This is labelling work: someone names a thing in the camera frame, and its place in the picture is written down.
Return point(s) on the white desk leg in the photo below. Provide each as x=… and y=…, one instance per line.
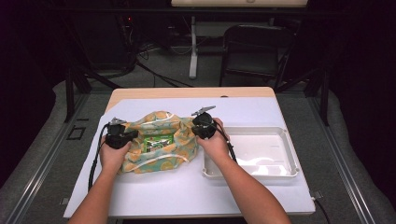
x=193, y=56

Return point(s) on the dark equipment cabinet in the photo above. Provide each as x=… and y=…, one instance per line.
x=109, y=40

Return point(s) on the black metal stand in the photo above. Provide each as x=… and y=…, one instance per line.
x=324, y=96
x=70, y=93

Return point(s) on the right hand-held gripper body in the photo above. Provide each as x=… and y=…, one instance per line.
x=204, y=126

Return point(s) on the person's left hand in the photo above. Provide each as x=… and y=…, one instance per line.
x=112, y=158

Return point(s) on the person's right hand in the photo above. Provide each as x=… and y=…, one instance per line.
x=216, y=146

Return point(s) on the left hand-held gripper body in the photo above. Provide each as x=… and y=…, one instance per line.
x=115, y=138

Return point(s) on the white table mat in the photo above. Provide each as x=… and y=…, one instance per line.
x=186, y=193

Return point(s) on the orange-print cloth bag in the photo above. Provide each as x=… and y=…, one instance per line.
x=162, y=161

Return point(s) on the metal floor rail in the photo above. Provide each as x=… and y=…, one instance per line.
x=40, y=165
x=345, y=168

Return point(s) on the black folding chair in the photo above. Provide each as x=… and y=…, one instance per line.
x=258, y=40

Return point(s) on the green snack packet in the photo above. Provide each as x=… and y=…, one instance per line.
x=158, y=143

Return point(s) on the white plastic tray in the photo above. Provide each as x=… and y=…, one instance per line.
x=264, y=146

